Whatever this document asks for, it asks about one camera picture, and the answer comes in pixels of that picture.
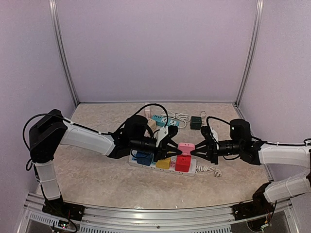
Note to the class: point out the left aluminium corner post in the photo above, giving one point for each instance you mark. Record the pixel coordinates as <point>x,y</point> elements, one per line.
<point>62,52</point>

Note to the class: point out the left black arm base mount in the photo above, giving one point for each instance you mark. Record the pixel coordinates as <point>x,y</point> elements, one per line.
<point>60,208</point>

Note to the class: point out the yellow cube socket adapter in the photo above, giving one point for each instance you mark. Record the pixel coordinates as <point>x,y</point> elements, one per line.
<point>163,164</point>

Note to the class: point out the red cube socket adapter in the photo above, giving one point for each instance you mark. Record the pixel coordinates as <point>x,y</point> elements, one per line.
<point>183,163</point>

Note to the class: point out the white multicolour power strip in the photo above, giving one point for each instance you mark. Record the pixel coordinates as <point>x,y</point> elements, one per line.
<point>194,167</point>

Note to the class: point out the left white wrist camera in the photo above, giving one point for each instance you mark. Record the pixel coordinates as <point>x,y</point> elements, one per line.
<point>167,132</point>

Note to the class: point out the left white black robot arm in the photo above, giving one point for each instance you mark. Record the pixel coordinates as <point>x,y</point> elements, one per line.
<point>53,129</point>

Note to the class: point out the pink plug adapter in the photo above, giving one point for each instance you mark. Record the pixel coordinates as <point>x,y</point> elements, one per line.
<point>186,148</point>

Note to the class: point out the aluminium front frame rail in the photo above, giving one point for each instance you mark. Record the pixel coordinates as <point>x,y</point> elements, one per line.
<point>103,219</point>

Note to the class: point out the right aluminium corner post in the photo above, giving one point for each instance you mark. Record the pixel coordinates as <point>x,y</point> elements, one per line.
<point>251,51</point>

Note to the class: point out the teal power strip with cord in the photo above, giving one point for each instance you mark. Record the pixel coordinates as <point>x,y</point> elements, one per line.
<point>176,119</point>

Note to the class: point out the dark green cube adapter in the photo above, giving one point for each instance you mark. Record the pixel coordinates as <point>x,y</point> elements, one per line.
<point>196,122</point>

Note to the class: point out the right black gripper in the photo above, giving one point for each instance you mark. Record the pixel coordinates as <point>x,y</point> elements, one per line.
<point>211,155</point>

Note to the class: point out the dark blue cube socket adapter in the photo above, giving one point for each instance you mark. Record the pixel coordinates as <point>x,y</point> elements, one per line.
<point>144,158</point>

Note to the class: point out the aluminium corner post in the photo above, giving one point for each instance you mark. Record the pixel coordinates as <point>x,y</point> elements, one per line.
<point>62,52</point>
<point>251,51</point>

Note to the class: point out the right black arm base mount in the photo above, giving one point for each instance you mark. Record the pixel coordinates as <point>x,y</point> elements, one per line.
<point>256,207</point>

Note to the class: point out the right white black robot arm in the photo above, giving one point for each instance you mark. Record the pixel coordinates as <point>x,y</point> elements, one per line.
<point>243,145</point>

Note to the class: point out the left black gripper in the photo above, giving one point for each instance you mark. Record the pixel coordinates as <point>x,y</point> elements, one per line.
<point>163,147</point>

